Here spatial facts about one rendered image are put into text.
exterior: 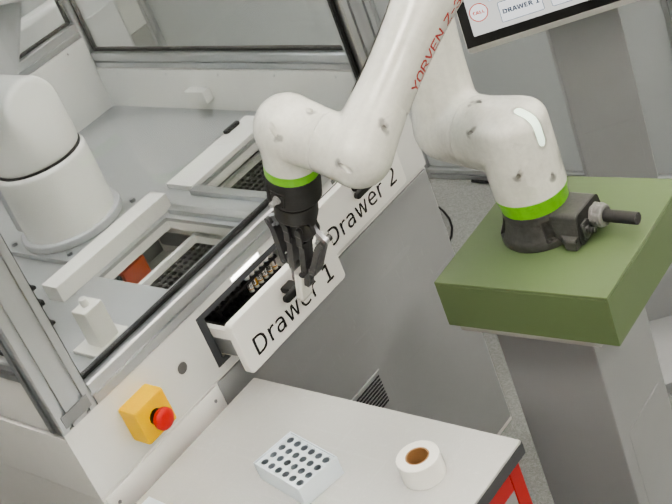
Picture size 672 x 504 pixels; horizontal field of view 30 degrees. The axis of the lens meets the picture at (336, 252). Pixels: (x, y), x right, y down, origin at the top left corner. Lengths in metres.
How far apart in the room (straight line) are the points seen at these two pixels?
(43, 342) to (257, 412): 0.43
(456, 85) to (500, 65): 1.73
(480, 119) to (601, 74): 0.85
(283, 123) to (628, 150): 1.29
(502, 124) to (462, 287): 0.30
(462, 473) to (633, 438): 0.55
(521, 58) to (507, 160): 1.78
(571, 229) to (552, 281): 0.10
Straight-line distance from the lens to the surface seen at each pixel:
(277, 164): 1.97
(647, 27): 3.63
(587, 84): 2.94
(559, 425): 2.42
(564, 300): 2.08
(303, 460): 2.05
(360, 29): 2.51
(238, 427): 2.23
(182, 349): 2.22
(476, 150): 2.13
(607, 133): 3.00
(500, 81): 3.95
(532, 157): 2.10
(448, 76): 2.18
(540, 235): 2.17
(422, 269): 2.71
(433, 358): 2.79
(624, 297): 2.09
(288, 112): 1.93
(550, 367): 2.32
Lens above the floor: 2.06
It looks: 30 degrees down
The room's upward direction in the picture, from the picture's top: 22 degrees counter-clockwise
